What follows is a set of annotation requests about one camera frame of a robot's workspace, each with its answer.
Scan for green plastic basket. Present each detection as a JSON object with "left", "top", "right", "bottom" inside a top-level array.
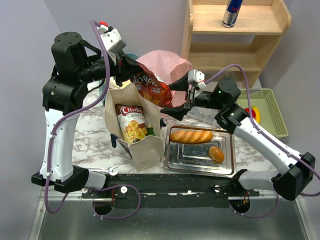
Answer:
[{"left": 249, "top": 88, "right": 289, "bottom": 139}]

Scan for red chips bag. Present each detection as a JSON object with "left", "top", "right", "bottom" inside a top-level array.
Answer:
[{"left": 131, "top": 72, "right": 173, "bottom": 108}]

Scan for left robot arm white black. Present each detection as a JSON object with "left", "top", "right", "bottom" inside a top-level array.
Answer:
[{"left": 31, "top": 29, "right": 140, "bottom": 198}]

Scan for yellow banana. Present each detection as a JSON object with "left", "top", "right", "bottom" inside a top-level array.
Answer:
[{"left": 251, "top": 105, "right": 261, "bottom": 124}]

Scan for long baguette bread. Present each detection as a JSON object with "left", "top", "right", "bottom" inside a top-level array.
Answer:
[{"left": 169, "top": 130, "right": 213, "bottom": 144}]

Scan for green glass bottle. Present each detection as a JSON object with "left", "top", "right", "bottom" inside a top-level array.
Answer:
[{"left": 146, "top": 125, "right": 156, "bottom": 136}]

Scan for silver metal tray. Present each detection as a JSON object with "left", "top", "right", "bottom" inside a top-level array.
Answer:
[{"left": 164, "top": 124, "right": 237, "bottom": 178}]

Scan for clear plastic screw box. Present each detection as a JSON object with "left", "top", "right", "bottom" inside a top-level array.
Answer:
[{"left": 187, "top": 107, "right": 220, "bottom": 128}]

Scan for teal plastic container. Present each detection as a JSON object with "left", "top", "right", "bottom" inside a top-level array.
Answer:
[{"left": 98, "top": 53, "right": 139, "bottom": 106}]

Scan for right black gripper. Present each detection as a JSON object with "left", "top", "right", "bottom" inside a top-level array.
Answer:
[{"left": 161, "top": 70, "right": 224, "bottom": 120}]

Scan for beige canvas tote bag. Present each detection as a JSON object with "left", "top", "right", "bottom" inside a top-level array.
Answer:
[{"left": 104, "top": 83, "right": 165, "bottom": 171}]

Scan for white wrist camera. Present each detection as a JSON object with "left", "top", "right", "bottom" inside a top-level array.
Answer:
[
  {"left": 97, "top": 21, "right": 127, "bottom": 55},
  {"left": 187, "top": 69, "right": 207, "bottom": 90}
]

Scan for red apple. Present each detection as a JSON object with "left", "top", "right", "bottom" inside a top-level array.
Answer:
[{"left": 244, "top": 108, "right": 256, "bottom": 118}]

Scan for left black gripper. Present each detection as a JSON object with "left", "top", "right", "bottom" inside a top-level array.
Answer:
[{"left": 76, "top": 48, "right": 145, "bottom": 87}]

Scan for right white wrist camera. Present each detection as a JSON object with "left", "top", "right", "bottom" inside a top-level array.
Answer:
[{"left": 187, "top": 69, "right": 207, "bottom": 90}]

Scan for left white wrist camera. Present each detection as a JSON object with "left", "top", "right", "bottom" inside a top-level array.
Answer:
[{"left": 97, "top": 21, "right": 127, "bottom": 55}]

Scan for white cassava chips bag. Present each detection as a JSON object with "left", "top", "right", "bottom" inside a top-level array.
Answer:
[{"left": 115, "top": 104, "right": 147, "bottom": 144}]

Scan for pink plastic grocery bag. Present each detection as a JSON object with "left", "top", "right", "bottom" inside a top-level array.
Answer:
[{"left": 137, "top": 50, "right": 193, "bottom": 107}]

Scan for round bread bun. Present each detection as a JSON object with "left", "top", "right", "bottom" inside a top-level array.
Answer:
[{"left": 208, "top": 146, "right": 225, "bottom": 164}]

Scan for black mounting base rail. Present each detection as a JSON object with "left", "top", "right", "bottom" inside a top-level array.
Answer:
[{"left": 82, "top": 174, "right": 259, "bottom": 209}]

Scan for blue silver drink can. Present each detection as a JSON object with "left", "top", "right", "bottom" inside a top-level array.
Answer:
[{"left": 222, "top": 0, "right": 243, "bottom": 28}]

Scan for silver wrench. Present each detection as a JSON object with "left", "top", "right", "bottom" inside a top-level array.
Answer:
[{"left": 98, "top": 165, "right": 119, "bottom": 176}]

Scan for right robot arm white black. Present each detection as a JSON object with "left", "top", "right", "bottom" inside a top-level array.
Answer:
[{"left": 161, "top": 75, "right": 316, "bottom": 201}]

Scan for wooden shelf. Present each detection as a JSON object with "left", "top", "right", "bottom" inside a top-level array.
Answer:
[{"left": 180, "top": 0, "right": 292, "bottom": 87}]

